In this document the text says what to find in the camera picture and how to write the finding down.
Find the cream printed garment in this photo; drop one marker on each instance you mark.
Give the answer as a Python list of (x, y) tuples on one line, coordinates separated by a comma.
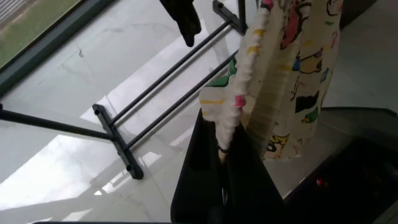
[(280, 77)]

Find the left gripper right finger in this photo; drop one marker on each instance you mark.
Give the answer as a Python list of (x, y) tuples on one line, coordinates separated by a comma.
[(248, 180)]

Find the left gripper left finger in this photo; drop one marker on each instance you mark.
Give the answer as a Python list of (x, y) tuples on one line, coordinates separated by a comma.
[(199, 174)]

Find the black garment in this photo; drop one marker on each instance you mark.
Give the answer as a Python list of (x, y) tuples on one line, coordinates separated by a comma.
[(186, 18)]

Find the black clothes rack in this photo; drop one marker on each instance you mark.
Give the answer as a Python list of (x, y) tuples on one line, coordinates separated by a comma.
[(118, 140)]

